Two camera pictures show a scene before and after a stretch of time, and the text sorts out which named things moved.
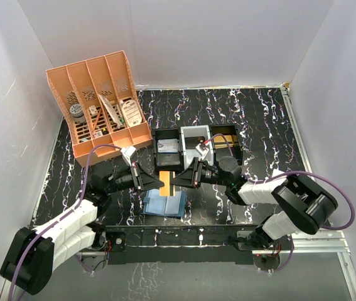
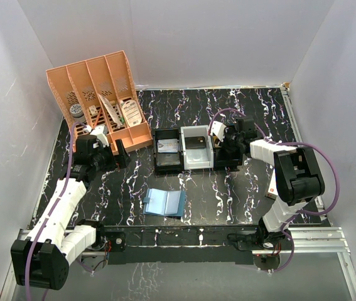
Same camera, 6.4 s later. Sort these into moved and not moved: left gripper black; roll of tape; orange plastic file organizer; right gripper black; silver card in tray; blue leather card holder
Moved: right gripper black; left gripper black
Not moved: orange plastic file organizer; silver card in tray; roll of tape; blue leather card holder
